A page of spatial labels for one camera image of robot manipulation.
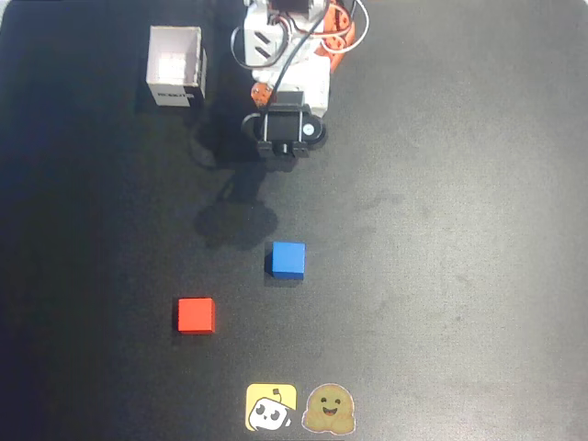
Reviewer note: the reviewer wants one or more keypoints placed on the red cube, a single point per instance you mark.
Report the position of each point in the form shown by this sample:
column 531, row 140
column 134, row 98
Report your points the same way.
column 196, row 315

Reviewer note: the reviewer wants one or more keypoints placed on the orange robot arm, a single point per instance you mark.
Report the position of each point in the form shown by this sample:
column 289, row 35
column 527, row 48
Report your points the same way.
column 340, row 27

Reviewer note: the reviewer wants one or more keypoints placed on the blue cube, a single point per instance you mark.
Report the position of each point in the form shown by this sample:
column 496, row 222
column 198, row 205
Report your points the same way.
column 288, row 259

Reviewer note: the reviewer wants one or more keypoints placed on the white open cardboard box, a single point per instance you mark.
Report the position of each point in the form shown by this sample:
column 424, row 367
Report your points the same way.
column 172, row 64

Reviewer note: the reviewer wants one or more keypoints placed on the black table mat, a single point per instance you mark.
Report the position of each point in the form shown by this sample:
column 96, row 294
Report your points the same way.
column 436, row 229

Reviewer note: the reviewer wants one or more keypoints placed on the hugging face sticker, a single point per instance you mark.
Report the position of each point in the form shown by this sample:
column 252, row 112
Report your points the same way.
column 328, row 408

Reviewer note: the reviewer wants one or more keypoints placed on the yellow robot sticker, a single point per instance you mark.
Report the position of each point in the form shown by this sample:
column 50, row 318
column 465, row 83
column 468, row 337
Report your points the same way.
column 271, row 408

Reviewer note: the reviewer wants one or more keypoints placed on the black gripper-mounted camera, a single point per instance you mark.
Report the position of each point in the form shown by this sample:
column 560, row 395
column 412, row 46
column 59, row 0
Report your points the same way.
column 282, row 126

